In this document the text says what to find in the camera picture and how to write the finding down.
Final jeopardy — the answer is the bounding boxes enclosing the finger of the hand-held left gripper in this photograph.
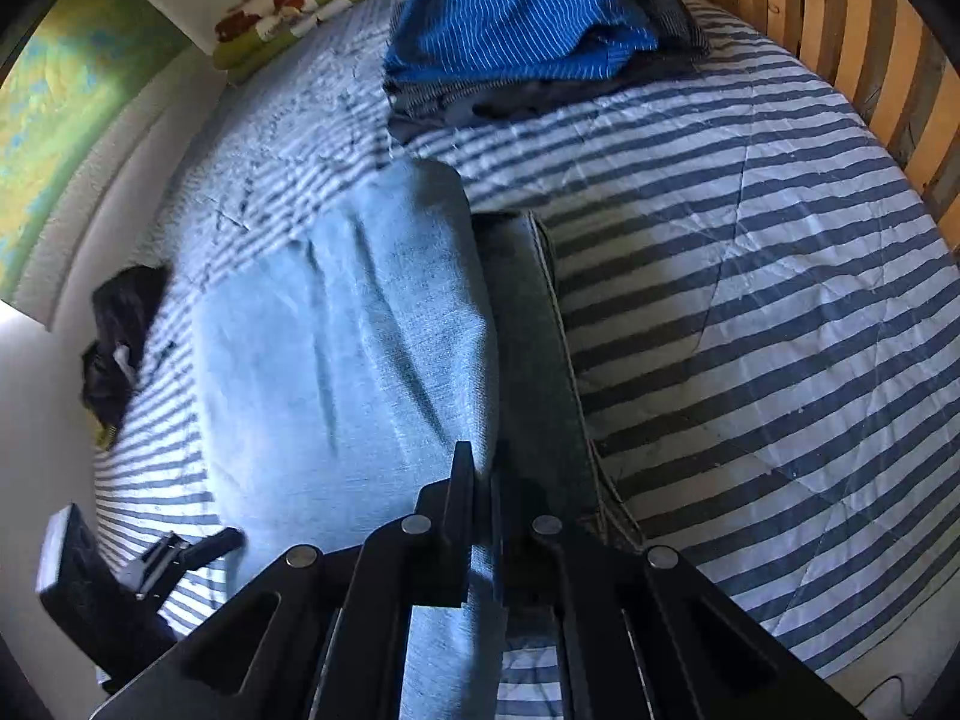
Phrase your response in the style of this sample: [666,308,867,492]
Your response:
[135,527,245,602]

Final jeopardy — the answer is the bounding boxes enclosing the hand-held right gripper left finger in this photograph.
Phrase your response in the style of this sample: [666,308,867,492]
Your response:
[90,440,475,720]

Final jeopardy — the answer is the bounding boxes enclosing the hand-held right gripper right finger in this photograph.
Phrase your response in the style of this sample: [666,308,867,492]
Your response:
[491,474,867,720]

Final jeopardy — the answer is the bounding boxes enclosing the light blue denim jeans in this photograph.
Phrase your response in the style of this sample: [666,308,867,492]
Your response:
[191,157,646,720]

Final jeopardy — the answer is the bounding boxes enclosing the black clothes with yellow print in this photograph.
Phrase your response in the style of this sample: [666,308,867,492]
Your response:
[81,264,170,451]

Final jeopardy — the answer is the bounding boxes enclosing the blue striped folded clothes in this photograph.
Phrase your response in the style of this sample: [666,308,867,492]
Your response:
[386,0,713,143]

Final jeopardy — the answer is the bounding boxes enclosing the blue white striped bed cover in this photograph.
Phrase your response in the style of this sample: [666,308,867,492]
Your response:
[90,0,960,720]

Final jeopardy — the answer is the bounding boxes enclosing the blue striped folded garment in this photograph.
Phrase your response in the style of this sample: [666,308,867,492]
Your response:
[382,0,661,87]

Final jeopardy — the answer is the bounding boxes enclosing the green floral pillow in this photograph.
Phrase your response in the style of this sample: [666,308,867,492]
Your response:
[210,0,428,83]

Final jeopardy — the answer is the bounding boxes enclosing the wooden slatted headboard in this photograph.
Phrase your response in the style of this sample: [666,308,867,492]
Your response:
[652,0,960,256]

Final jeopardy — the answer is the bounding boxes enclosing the green yellow wall poster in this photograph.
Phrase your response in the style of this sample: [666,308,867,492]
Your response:
[0,0,192,293]

